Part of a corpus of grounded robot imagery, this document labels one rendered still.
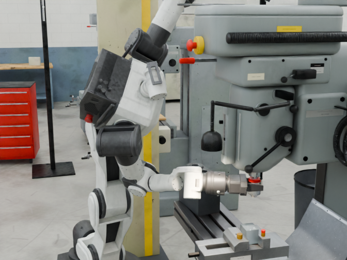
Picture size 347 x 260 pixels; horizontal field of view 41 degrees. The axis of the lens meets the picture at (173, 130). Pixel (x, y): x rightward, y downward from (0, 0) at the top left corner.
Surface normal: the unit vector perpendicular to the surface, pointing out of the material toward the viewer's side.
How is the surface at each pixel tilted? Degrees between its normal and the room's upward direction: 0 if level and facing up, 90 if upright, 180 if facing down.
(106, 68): 58
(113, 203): 81
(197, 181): 66
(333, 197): 90
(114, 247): 28
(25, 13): 90
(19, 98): 90
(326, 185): 90
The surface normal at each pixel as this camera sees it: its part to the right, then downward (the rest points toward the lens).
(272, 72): 0.29, 0.23
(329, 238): -0.85, -0.40
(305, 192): -0.81, 0.20
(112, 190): 0.50, 0.29
